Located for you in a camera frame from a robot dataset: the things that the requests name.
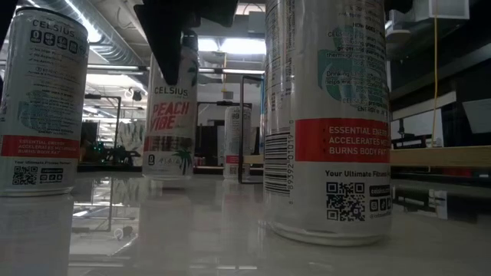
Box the grey angled board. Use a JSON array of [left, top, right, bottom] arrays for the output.
[[462, 97, 491, 135]]

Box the white hanging box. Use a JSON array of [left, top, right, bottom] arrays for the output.
[[415, 0, 471, 21]]

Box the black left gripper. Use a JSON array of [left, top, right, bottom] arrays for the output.
[[133, 0, 239, 86]]

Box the white Celsius energy drink can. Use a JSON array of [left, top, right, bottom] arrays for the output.
[[223, 105, 253, 180], [263, 0, 393, 247], [141, 31, 199, 181], [0, 7, 90, 198]]

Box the black background machine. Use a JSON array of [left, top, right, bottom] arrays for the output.
[[97, 142, 141, 165]]

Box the yellow hanging cable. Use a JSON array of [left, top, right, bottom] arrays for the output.
[[431, 17, 439, 149]]

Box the black partition panel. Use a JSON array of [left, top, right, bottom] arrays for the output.
[[194, 124, 226, 166]]

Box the wooden shelf with black frame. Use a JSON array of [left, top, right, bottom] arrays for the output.
[[238, 74, 491, 185]]

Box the bright ceiling light panel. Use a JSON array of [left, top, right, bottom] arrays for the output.
[[197, 37, 267, 55]]

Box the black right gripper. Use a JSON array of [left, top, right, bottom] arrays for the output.
[[385, 0, 414, 13]]

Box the silver spiral ventilation duct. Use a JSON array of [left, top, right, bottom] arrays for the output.
[[17, 0, 154, 101]]

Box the long ceiling light tube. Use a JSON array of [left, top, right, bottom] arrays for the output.
[[87, 64, 265, 76]]

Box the white patterned cloth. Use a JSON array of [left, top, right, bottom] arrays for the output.
[[117, 119, 147, 154]]

